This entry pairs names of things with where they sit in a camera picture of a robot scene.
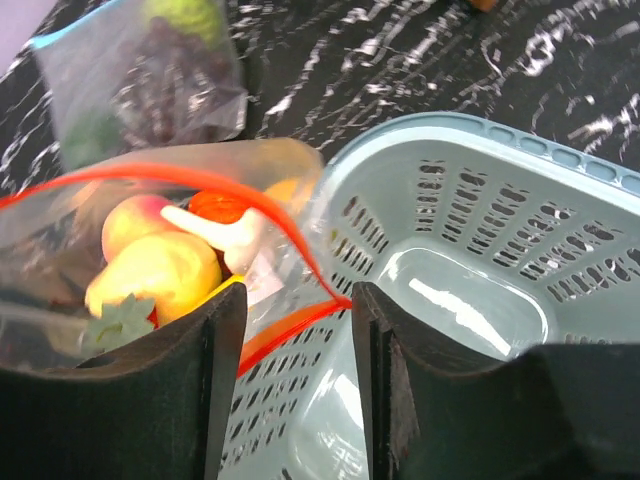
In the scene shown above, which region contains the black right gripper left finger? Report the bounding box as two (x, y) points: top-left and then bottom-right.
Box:
(1, 283), (247, 479)

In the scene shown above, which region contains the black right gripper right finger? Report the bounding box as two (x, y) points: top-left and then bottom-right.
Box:
(351, 282), (639, 479)

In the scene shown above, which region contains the red strawberry toy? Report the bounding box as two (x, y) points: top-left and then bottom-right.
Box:
(82, 294), (156, 354)

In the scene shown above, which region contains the white garlic bulb toy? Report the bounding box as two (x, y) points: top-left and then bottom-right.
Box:
(160, 206), (266, 275)

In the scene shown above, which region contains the pink orange peach fruit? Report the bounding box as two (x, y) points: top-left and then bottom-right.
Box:
(101, 194), (176, 262)

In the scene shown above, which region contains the orange pumpkin toy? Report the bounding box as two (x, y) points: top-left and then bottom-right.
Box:
(188, 190), (248, 224)

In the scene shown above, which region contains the red zipper clear bag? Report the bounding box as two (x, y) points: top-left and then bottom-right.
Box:
(1, 138), (351, 370)

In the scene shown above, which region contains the yellow lemon fruit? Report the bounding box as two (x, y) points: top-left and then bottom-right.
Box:
(264, 177), (315, 214)

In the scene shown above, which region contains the dark red grape bunch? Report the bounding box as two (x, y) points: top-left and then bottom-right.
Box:
(111, 17), (246, 149)

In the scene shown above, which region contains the blue zipper clear bag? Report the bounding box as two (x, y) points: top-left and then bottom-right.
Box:
(29, 0), (248, 171)

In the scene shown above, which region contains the green bumpy fruit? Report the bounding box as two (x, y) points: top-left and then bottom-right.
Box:
(142, 0), (227, 44)

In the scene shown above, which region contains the yellow banana toy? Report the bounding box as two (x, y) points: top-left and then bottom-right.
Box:
(210, 275), (244, 297)

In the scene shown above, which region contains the light blue plastic basket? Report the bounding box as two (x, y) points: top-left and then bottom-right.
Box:
(220, 113), (639, 479)

